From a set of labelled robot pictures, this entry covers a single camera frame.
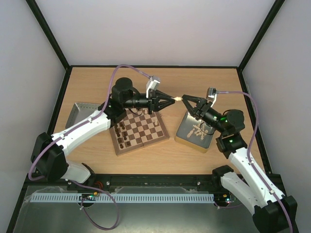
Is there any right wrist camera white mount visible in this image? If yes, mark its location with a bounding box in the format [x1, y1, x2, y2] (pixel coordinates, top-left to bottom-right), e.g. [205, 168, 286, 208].
[206, 87, 217, 107]

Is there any wooden chess board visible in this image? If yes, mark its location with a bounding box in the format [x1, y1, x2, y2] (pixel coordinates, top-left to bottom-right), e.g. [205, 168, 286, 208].
[109, 109, 170, 156]

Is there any gold metal tin tray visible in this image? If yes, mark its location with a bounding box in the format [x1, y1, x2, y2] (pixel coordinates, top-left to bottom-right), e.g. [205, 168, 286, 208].
[174, 111, 215, 153]

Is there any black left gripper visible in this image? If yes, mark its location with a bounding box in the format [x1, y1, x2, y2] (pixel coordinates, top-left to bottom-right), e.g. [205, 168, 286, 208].
[123, 90, 175, 115]

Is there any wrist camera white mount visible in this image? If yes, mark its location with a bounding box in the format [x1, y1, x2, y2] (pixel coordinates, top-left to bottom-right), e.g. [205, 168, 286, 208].
[146, 76, 160, 98]
[206, 87, 217, 107]

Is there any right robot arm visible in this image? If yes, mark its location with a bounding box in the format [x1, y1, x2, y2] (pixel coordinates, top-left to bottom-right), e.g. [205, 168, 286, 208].
[182, 95, 297, 233]

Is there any dark chess pieces group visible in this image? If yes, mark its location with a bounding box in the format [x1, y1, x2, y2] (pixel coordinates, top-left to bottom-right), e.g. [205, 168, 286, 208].
[114, 122, 131, 149]

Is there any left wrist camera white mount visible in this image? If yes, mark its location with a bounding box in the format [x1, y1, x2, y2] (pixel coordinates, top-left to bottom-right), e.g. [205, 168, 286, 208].
[146, 76, 160, 98]

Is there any purple looped floor cable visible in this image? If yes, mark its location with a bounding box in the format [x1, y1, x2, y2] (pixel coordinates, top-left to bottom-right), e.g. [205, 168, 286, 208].
[81, 189, 120, 230]

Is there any light blue slotted cable duct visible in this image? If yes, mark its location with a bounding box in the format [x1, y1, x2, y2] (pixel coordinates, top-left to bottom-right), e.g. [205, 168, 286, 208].
[30, 193, 214, 203]

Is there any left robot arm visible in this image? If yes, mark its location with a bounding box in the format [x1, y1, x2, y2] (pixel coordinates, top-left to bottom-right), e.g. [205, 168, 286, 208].
[28, 77, 181, 183]

